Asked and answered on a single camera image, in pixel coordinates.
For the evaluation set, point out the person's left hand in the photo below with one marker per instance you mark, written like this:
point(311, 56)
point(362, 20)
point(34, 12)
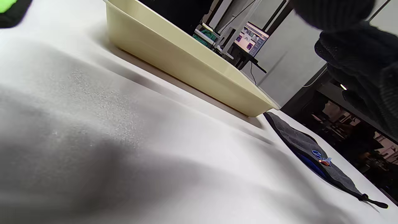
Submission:
point(357, 62)

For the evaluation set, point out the grey and blue hand towel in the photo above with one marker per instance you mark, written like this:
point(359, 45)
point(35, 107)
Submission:
point(298, 140)

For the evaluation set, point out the orange balloon piece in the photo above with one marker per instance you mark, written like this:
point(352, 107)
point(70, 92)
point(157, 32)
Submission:
point(324, 162)

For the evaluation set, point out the computer monitor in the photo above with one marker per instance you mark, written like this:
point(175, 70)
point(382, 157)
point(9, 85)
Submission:
point(252, 39)

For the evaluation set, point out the beige plastic tray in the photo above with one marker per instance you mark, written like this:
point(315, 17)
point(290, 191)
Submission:
point(186, 62)

